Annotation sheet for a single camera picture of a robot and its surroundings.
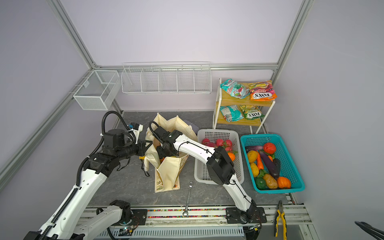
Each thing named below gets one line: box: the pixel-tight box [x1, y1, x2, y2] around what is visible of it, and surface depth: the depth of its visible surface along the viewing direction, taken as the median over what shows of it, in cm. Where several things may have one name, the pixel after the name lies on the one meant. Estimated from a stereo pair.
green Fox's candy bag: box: [239, 105, 265, 120], surface depth 96 cm
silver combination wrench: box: [182, 181, 194, 218], surface depth 79 cm
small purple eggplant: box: [245, 145, 263, 151], surface depth 98 cm
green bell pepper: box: [254, 177, 267, 190], surface depth 81 cm
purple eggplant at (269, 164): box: [259, 150, 279, 179], surface depth 90 cm
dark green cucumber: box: [273, 158, 281, 177], surface depth 89 cm
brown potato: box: [263, 173, 278, 189], surface depth 82 cm
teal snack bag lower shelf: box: [220, 104, 244, 123], surface depth 95 cm
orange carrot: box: [256, 152, 264, 171], surface depth 91 cm
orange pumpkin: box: [277, 176, 292, 189], surface depth 81 cm
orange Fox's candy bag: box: [248, 80, 278, 101], surface depth 81 cm
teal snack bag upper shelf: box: [220, 78, 250, 100], surface depth 84 cm
